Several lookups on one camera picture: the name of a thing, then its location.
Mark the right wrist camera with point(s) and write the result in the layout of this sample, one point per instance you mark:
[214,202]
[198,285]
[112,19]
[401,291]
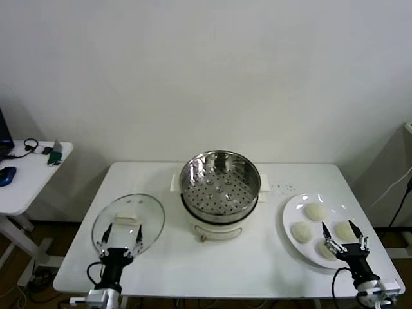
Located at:
[391,287]

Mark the small black box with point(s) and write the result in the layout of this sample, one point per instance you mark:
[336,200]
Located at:
[47,150]

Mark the white side table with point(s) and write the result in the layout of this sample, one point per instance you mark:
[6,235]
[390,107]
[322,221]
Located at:
[32,180]

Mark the green circuit board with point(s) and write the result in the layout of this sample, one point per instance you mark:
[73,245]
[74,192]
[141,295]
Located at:
[54,157]

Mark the stainless steel steamer basket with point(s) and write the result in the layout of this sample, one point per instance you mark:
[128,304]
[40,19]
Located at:
[249,180]

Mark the blue computer mouse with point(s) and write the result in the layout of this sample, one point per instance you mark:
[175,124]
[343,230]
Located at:
[7,175]

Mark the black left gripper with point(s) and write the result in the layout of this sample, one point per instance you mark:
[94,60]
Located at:
[114,260]

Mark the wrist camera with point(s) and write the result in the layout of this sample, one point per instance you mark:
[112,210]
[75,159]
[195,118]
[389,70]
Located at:
[391,287]
[96,296]

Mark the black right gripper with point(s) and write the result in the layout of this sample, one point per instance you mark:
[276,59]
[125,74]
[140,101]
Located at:
[355,260]

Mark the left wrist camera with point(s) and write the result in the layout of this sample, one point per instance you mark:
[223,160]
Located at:
[96,296]

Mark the white round plate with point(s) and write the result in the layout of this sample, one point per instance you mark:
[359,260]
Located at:
[296,209]

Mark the white steamed baozi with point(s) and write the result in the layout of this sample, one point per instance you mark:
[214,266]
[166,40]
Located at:
[344,231]
[322,249]
[316,211]
[302,231]

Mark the white steamer pot with lid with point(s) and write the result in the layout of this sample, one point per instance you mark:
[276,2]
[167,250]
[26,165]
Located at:
[219,230]

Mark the black laptop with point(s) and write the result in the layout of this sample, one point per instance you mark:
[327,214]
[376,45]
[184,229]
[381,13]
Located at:
[4,135]

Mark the glass pot lid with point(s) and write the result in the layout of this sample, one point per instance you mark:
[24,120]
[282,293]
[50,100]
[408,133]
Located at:
[148,212]

